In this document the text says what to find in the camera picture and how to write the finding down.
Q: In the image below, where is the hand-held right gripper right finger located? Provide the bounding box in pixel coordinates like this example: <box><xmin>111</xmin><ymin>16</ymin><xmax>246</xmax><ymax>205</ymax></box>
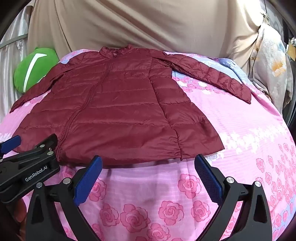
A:
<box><xmin>194</xmin><ymin>154</ymin><xmax>273</xmax><ymax>241</ymax></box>

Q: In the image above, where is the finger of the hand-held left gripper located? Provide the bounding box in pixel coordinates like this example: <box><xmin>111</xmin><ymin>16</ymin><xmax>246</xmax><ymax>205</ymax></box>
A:
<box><xmin>0</xmin><ymin>135</ymin><xmax>22</xmax><ymax>158</ymax></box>
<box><xmin>0</xmin><ymin>134</ymin><xmax>58</xmax><ymax>171</ymax></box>

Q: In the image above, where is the dark hanging cloth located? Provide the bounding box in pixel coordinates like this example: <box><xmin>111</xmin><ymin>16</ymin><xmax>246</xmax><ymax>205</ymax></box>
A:
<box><xmin>282</xmin><ymin>22</ymin><xmax>296</xmax><ymax>129</ymax></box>

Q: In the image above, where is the beige draped sheet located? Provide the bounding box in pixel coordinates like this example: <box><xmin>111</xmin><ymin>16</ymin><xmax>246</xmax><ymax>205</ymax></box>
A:
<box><xmin>27</xmin><ymin>0</ymin><xmax>266</xmax><ymax>78</ymax></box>

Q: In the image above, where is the maroon puffer jacket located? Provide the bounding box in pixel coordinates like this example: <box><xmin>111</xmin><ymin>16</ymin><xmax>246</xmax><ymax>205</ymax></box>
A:
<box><xmin>9</xmin><ymin>46</ymin><xmax>253</xmax><ymax>166</ymax></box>

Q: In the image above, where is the person's left hand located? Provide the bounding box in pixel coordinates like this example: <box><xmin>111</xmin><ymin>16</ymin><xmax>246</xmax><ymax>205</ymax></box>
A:
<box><xmin>13</xmin><ymin>198</ymin><xmax>29</xmax><ymax>235</ymax></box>

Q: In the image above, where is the rose print blanket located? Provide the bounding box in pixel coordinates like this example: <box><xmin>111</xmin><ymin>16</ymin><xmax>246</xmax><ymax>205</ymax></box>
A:
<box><xmin>0</xmin><ymin>47</ymin><xmax>296</xmax><ymax>241</ymax></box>

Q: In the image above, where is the silver satin curtain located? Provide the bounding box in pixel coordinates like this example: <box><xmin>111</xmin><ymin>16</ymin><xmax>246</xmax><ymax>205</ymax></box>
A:
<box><xmin>0</xmin><ymin>6</ymin><xmax>33</xmax><ymax>123</ymax></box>

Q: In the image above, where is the white floral cloth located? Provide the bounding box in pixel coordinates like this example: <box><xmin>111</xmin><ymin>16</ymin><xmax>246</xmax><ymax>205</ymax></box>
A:
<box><xmin>248</xmin><ymin>23</ymin><xmax>292</xmax><ymax>116</ymax></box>

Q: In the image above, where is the grey metal rail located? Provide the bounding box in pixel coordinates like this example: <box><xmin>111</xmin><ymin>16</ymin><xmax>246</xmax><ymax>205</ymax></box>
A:
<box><xmin>0</xmin><ymin>34</ymin><xmax>30</xmax><ymax>49</ymax></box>

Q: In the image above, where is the green plush pillow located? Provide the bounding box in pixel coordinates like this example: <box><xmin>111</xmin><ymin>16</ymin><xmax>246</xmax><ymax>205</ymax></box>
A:
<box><xmin>13</xmin><ymin>47</ymin><xmax>60</xmax><ymax>94</ymax></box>

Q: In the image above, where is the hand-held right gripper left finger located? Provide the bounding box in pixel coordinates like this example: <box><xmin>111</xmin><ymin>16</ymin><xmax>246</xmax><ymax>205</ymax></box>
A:
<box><xmin>24</xmin><ymin>155</ymin><xmax>103</xmax><ymax>241</ymax></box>

